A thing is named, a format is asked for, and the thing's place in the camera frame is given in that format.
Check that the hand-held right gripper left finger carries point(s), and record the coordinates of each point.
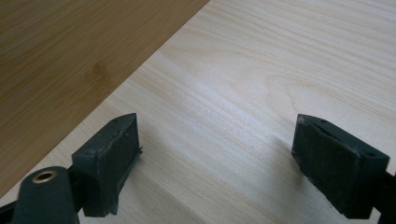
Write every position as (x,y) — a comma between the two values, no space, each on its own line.
(107,161)

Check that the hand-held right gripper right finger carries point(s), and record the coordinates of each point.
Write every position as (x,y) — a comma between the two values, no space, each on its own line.
(336,168)

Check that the wooden box with glass lid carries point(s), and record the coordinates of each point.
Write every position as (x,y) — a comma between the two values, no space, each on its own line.
(62,68)

